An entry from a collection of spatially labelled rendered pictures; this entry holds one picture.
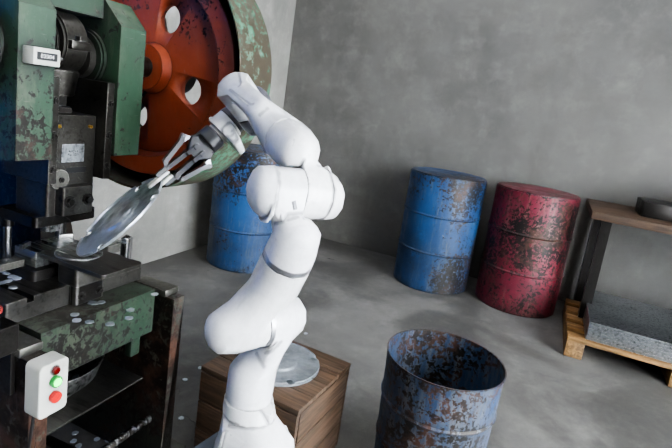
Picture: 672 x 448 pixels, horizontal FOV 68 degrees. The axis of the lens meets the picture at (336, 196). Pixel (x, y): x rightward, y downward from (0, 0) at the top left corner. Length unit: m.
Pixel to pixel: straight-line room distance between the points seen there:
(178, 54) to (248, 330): 1.02
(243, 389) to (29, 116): 0.83
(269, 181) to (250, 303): 0.27
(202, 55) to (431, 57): 2.96
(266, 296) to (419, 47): 3.62
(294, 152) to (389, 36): 3.56
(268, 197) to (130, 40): 0.78
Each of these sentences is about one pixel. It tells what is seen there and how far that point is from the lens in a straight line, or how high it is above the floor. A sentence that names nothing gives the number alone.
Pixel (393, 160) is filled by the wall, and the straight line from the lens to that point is 4.50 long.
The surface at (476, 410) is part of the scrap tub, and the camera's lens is 1.81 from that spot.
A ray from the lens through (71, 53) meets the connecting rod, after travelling 1.56.
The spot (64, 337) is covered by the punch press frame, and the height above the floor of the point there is 0.61.
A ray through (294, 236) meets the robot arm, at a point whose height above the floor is 1.03.
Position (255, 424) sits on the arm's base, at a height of 0.56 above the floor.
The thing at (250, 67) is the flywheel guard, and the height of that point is 1.37.
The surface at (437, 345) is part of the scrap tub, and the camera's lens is 2.12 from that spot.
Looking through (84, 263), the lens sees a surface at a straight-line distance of 1.55.
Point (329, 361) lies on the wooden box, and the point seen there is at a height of 0.35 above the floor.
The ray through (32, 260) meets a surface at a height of 0.75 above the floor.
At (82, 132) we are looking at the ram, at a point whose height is 1.12.
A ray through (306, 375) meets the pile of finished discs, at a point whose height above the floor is 0.36.
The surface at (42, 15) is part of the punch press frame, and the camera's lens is 1.46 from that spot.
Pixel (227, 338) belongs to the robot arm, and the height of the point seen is 0.79.
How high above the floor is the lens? 1.31
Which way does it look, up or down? 11 degrees down
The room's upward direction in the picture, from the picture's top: 8 degrees clockwise
